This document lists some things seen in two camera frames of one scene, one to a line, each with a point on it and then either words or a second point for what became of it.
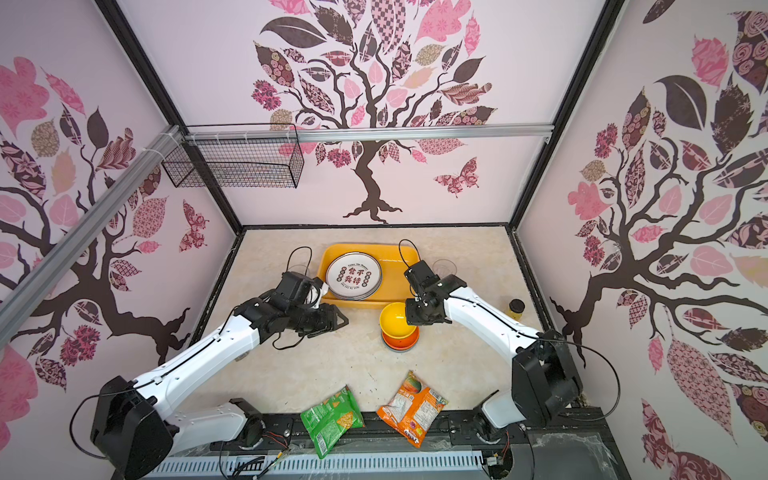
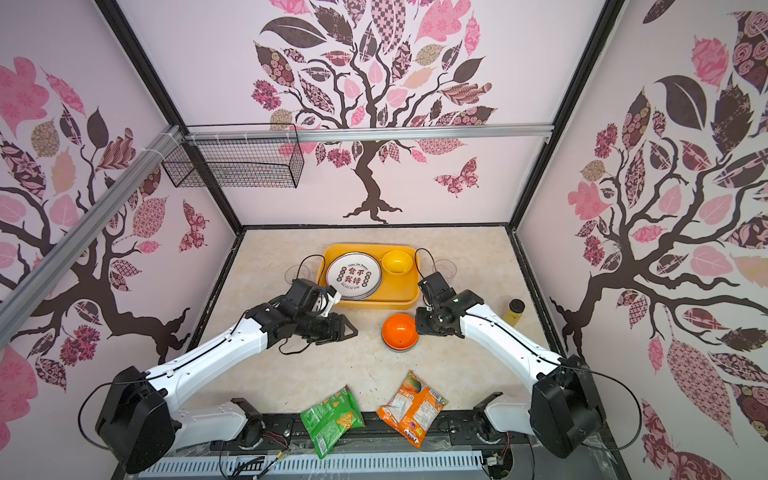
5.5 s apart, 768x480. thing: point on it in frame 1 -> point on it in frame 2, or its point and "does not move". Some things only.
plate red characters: x=353 y=275 does not move
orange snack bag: x=413 y=411 does not move
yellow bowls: x=393 y=321 -> x=397 y=262
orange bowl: x=404 y=342 does not move
